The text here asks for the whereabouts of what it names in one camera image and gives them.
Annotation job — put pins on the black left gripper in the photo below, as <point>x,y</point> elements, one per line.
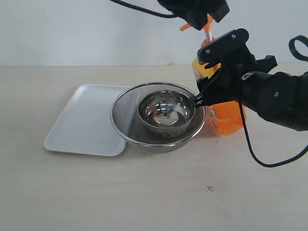
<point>196,12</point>

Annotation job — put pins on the orange dish soap pump bottle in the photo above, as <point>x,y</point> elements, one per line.
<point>225,118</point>

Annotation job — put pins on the small steel bowl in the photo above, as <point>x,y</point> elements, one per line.
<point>166,112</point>

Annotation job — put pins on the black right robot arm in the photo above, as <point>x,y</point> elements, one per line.
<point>278,98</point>

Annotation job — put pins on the steel mesh colander bowl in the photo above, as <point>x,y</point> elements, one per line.
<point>125,120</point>

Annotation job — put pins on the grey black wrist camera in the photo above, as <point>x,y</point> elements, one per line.
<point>224,45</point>

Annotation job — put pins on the white rectangular plastic tray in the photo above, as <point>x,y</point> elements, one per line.
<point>84,125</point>

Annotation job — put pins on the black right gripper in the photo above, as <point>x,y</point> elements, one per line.
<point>241,77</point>

